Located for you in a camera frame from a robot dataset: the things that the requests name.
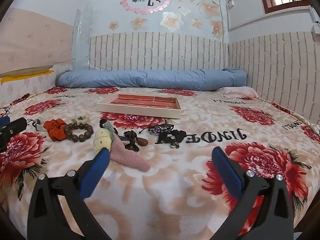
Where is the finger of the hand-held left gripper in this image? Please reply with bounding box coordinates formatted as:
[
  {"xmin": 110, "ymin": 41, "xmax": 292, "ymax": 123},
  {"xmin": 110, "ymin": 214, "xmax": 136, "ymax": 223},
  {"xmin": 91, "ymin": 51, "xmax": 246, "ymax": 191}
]
[
  {"xmin": 0, "ymin": 138, "xmax": 12, "ymax": 153},
  {"xmin": 0, "ymin": 117, "xmax": 27, "ymax": 140}
]

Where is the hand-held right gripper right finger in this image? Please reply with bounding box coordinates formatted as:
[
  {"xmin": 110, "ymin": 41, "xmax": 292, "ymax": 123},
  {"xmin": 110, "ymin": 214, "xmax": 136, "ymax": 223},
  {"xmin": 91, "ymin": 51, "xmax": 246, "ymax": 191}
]
[{"xmin": 209, "ymin": 146, "xmax": 294, "ymax": 240}]

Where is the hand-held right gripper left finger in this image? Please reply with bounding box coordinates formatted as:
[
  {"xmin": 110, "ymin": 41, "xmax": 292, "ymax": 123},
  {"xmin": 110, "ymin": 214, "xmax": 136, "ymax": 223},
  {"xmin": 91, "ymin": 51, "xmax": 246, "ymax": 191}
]
[{"xmin": 27, "ymin": 147, "xmax": 113, "ymax": 240}]

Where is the orange scrunchie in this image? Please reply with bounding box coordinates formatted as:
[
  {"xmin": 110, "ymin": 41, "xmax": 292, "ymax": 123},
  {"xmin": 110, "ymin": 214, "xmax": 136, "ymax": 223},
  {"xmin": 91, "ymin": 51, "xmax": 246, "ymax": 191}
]
[{"xmin": 43, "ymin": 118, "xmax": 67, "ymax": 140}]

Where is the brown wooden bead bracelet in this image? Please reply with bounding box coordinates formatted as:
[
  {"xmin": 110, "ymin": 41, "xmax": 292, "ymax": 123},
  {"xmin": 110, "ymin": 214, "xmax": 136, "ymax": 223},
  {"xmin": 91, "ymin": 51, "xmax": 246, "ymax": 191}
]
[{"xmin": 64, "ymin": 122, "xmax": 94, "ymax": 142}]

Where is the cream scrunchie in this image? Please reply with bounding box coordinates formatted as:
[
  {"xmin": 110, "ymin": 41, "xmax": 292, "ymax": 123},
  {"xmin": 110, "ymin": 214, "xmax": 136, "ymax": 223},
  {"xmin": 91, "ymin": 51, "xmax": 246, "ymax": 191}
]
[{"xmin": 71, "ymin": 114, "xmax": 91, "ymax": 125}]

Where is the white tray with brick lining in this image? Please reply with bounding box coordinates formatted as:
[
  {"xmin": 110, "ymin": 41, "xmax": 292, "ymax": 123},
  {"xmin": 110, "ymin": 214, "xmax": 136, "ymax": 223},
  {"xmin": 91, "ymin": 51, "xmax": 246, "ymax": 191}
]
[{"xmin": 97, "ymin": 93, "xmax": 182, "ymax": 119}]

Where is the black cord bracelet purple charm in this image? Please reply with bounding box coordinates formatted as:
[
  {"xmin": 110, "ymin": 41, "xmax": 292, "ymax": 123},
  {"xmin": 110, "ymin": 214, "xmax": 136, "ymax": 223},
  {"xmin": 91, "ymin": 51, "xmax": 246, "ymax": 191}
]
[{"xmin": 140, "ymin": 124, "xmax": 175, "ymax": 135}]

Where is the black hair claw clip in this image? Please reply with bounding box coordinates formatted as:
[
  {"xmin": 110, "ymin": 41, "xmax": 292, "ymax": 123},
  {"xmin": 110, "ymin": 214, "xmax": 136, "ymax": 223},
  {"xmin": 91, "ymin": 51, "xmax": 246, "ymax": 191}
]
[{"xmin": 117, "ymin": 130, "xmax": 140, "ymax": 152}]

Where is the floral printed blanket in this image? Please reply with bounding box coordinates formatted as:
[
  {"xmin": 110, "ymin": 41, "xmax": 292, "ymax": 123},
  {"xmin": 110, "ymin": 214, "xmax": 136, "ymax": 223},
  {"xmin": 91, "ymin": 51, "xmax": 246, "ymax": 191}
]
[{"xmin": 0, "ymin": 86, "xmax": 320, "ymax": 240}]

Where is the yellow tape strip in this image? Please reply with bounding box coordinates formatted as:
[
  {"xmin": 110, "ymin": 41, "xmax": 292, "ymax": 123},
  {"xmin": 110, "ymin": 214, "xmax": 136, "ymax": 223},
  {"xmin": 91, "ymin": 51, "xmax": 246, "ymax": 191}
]
[{"xmin": 0, "ymin": 70, "xmax": 54, "ymax": 84}]

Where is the pink pillow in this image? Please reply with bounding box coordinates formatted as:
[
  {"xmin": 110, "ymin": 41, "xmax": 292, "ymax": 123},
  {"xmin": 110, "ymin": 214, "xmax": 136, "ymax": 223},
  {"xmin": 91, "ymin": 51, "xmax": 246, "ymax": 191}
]
[{"xmin": 217, "ymin": 86, "xmax": 259, "ymax": 98}]

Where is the pink padded board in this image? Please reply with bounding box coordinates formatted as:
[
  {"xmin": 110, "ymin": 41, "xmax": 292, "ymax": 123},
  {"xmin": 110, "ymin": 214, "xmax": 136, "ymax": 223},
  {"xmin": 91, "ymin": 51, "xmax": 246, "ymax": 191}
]
[{"xmin": 0, "ymin": 7, "xmax": 74, "ymax": 78}]

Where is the rolled blue duvet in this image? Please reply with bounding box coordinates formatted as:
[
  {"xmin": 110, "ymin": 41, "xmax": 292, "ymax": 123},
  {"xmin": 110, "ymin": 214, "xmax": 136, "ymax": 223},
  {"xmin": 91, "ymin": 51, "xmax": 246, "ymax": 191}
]
[{"xmin": 55, "ymin": 68, "xmax": 247, "ymax": 92}]

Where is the clear plastic sheet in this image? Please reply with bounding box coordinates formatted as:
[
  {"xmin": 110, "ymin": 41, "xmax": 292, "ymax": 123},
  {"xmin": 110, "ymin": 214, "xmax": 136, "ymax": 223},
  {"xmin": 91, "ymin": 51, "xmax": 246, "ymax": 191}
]
[{"xmin": 72, "ymin": 5, "xmax": 93, "ymax": 70}]

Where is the white bracelet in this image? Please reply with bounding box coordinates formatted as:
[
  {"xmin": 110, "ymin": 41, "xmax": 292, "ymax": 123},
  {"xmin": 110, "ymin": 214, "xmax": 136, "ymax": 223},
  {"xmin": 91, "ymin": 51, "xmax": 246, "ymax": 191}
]
[{"xmin": 34, "ymin": 119, "xmax": 47, "ymax": 132}]

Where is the black hair tie with charms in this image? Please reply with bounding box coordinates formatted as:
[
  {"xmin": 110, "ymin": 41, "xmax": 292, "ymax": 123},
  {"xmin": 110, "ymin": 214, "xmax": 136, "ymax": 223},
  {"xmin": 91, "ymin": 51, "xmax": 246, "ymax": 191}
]
[{"xmin": 155, "ymin": 129, "xmax": 187, "ymax": 148}]

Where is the group of flower wall stickers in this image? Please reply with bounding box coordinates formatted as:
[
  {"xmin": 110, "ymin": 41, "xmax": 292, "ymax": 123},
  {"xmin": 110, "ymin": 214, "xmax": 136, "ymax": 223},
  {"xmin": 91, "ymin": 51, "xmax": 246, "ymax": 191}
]
[{"xmin": 109, "ymin": 0, "xmax": 224, "ymax": 39}]

